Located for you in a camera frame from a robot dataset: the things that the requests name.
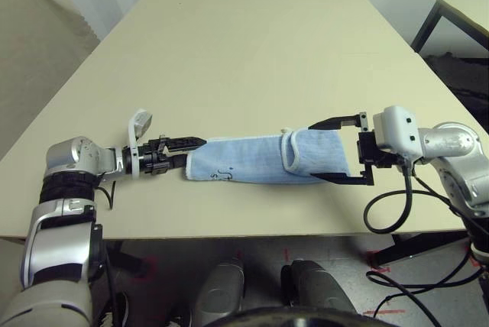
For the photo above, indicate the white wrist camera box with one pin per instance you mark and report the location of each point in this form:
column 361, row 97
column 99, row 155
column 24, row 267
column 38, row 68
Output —
column 397, row 124
column 141, row 120

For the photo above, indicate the beige side table black frame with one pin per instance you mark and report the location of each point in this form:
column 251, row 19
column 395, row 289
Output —
column 466, row 13

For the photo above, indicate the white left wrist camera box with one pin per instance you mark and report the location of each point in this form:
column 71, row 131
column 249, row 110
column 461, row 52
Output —
column 141, row 120

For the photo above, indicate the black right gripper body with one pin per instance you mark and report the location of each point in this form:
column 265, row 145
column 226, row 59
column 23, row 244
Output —
column 368, row 151

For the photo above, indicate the beige curtain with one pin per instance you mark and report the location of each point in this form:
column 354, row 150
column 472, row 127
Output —
column 34, row 56

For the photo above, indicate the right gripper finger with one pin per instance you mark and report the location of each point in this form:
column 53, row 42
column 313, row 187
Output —
column 332, row 122
column 344, row 181

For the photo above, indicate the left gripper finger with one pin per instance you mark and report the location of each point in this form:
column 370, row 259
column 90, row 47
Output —
column 183, row 142
column 179, row 158

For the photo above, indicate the light blue terry towel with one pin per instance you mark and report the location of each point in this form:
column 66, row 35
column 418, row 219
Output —
column 248, row 155

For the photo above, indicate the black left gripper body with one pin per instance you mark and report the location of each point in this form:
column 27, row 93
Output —
column 153, row 159

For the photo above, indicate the red floor tape strip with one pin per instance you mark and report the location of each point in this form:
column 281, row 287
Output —
column 386, row 311

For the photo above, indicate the grey left robot foot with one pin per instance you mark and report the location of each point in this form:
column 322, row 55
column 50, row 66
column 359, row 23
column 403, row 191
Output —
column 221, row 292

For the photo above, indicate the dark robot torso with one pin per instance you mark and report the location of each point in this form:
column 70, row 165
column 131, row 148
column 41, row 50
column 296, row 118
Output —
column 298, row 320

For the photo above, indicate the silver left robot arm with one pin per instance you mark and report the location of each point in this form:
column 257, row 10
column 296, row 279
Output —
column 65, row 151

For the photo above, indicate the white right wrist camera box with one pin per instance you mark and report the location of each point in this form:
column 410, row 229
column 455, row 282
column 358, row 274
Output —
column 397, row 124

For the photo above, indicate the black table base bar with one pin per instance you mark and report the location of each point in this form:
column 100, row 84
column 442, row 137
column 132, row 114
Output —
column 130, row 262
column 420, row 245

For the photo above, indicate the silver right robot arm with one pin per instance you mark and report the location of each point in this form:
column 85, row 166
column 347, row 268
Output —
column 454, row 140

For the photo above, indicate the red floor tape corner mark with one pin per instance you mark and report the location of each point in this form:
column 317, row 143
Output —
column 475, row 262

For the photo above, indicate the short red floor tape line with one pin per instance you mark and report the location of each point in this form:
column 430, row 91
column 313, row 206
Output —
column 287, row 255

